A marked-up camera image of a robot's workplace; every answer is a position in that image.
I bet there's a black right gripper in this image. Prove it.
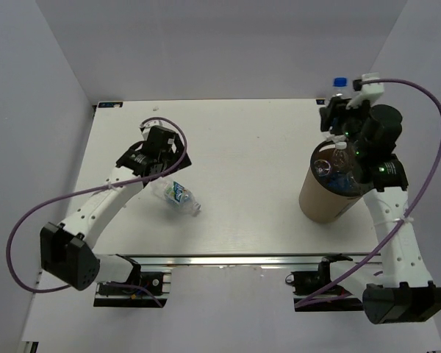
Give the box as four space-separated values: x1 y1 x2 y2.
317 96 370 156

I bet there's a small bottle blue cap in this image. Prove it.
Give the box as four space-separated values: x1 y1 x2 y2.
330 76 351 143

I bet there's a clear bottle green white label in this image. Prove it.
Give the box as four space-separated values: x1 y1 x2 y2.
150 177 201 216

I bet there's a clear bottle light blue label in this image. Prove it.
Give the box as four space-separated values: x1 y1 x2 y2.
331 141 351 173

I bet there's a clear bottle white cap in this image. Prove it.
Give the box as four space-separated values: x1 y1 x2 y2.
313 159 332 178

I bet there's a clear bottle dark blue label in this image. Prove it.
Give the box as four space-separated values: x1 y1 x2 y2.
328 171 361 194

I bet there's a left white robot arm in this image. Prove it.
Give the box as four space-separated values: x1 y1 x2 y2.
40 125 191 293

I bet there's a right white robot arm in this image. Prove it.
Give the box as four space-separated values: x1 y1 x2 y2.
317 99 441 324

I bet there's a brown cylindrical bin black rim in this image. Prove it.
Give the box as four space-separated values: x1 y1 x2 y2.
298 141 364 224

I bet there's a left blue logo sticker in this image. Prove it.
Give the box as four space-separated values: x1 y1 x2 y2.
97 101 123 109

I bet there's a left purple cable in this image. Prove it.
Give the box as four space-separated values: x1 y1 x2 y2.
5 116 188 293

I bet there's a purple cable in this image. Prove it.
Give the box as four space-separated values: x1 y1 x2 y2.
5 116 188 293
295 77 441 308

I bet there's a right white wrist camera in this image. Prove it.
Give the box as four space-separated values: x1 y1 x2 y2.
346 73 384 110

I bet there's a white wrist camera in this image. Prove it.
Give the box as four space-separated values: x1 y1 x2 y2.
140 119 163 140
346 73 384 110

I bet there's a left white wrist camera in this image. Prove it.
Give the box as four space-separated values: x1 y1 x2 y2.
140 119 163 140

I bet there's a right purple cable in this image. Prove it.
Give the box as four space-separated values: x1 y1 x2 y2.
295 77 441 308

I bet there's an aluminium front table rail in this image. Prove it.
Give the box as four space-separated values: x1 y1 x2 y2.
124 254 383 270

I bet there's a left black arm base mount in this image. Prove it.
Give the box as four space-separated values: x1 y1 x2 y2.
93 264 171 309

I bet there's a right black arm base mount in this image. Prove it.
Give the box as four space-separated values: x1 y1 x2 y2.
284 254 363 313

